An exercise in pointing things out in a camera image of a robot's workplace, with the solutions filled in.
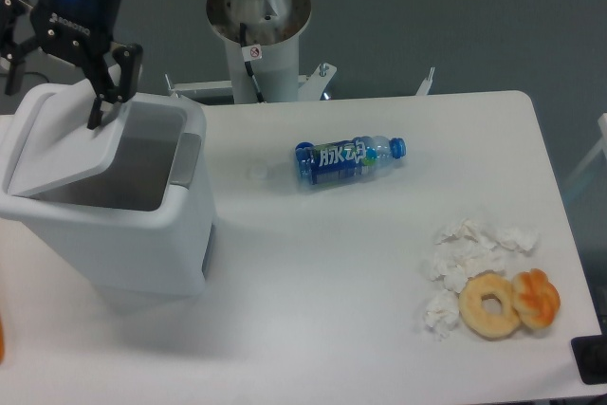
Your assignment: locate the orange object at edge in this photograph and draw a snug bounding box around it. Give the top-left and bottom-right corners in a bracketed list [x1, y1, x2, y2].
[0, 317, 6, 364]

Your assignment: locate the orange twisted bread bun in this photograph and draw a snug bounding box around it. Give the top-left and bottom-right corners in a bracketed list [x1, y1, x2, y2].
[511, 268, 561, 330]

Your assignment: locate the blue plastic drink bottle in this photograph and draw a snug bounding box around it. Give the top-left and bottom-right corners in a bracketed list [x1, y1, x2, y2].
[294, 136, 407, 186]

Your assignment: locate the large crumpled white tissue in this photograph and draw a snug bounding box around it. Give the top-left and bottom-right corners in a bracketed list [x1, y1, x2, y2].
[424, 218, 540, 293]

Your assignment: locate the white trash can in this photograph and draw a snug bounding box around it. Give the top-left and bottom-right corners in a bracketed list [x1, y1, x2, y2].
[1, 82, 216, 296]

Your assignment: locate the black device at corner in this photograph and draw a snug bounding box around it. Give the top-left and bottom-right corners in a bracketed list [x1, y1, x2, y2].
[571, 335, 606, 385]

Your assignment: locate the white frame at right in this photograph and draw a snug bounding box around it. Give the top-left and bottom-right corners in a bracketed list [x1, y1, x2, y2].
[562, 113, 606, 205]

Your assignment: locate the small crumpled white tissue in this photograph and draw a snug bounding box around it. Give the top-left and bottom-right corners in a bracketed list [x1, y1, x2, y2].
[423, 290, 460, 341]

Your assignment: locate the black cable on pedestal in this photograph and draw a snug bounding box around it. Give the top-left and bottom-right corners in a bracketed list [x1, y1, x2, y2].
[238, 22, 266, 104]

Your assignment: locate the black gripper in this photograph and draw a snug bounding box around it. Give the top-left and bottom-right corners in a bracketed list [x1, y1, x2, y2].
[1, 0, 143, 130]

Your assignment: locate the plain ring donut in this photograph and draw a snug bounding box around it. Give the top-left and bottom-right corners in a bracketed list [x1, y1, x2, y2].
[458, 273, 521, 340]

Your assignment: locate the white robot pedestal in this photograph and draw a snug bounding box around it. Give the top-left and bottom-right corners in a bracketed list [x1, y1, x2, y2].
[167, 0, 337, 104]

